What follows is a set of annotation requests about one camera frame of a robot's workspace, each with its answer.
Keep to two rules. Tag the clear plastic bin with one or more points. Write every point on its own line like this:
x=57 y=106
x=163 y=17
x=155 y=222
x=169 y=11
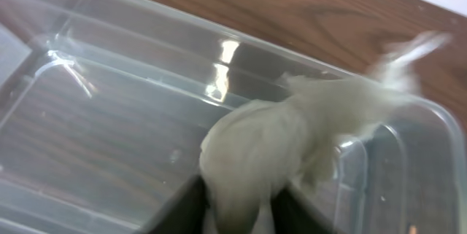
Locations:
x=104 y=104

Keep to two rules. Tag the white napkin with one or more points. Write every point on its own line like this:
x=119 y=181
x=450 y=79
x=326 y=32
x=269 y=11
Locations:
x=255 y=151

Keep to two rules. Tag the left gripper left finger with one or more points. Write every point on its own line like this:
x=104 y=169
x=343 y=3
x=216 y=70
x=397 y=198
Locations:
x=185 y=211

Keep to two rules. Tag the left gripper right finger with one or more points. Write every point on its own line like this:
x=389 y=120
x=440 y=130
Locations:
x=293 y=214

